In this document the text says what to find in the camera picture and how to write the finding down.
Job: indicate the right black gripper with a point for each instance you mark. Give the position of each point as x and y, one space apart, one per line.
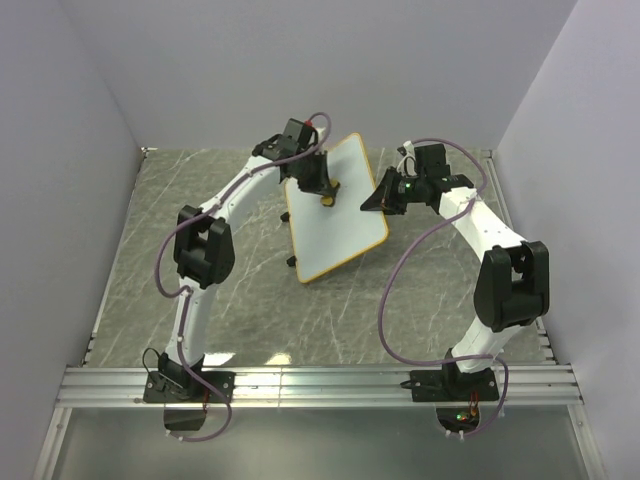
382 198

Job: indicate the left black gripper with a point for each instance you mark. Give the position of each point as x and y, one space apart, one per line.
320 186

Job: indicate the yellow bone-shaped eraser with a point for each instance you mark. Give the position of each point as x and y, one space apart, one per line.
329 199

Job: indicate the yellow-framed whiteboard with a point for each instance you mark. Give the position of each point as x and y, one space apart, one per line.
325 238

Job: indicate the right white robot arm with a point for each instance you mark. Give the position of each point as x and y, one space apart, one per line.
512 288

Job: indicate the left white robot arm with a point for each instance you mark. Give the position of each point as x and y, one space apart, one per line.
203 248

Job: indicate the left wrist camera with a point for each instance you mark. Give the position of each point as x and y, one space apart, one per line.
297 132

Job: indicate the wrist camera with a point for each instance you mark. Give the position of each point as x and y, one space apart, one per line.
427 161
297 132

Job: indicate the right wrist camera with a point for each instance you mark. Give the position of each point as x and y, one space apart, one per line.
427 161

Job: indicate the wire whiteboard stand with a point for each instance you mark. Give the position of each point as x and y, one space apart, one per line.
285 220

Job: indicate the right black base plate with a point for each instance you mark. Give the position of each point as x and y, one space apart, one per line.
430 385

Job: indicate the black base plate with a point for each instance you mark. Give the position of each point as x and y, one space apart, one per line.
430 385
160 389

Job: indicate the aluminium mounting rail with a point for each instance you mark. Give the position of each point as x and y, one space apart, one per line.
312 387

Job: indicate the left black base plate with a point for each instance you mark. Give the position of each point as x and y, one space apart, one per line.
160 389

